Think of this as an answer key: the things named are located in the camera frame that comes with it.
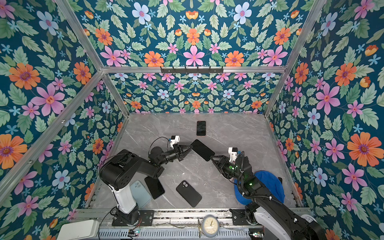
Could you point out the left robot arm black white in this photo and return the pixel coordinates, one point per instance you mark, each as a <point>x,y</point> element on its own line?
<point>119,171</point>

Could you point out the black phone case camera cutout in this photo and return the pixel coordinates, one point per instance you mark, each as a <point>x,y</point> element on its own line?
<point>189,194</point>

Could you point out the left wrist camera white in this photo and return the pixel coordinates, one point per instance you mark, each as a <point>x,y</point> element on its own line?
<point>174,140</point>

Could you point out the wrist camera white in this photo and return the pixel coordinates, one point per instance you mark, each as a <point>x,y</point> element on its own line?
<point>233,152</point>
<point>174,140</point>

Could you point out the black hook rail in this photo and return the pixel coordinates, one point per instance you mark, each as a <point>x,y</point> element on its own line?
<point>192,70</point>

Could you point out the aluminium front rail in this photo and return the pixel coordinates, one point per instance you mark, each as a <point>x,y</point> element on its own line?
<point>160,215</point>

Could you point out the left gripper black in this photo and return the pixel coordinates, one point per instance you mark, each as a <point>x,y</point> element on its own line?
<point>178,156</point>

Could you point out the round beige clock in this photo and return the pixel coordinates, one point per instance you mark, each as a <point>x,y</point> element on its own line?
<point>210,226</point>

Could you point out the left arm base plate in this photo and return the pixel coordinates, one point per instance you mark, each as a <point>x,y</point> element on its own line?
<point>140,217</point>

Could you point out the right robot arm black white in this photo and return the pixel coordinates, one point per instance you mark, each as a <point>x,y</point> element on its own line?
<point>265,208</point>

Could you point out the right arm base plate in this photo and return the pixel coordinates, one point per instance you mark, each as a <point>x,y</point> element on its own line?
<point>239,218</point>

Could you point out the light blue phone case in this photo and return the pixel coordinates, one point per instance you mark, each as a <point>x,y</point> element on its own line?
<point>140,194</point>

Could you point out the blue cloth hat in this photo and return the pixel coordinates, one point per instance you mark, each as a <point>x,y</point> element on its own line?
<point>273,184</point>

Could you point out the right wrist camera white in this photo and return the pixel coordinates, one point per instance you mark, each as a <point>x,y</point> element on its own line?
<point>233,152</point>

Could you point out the white box device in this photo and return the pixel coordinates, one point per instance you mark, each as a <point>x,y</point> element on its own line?
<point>82,230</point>

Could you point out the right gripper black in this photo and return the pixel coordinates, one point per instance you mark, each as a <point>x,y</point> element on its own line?
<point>224,162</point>

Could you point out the black phone pink edge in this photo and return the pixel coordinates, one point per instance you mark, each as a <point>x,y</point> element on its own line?
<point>201,128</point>

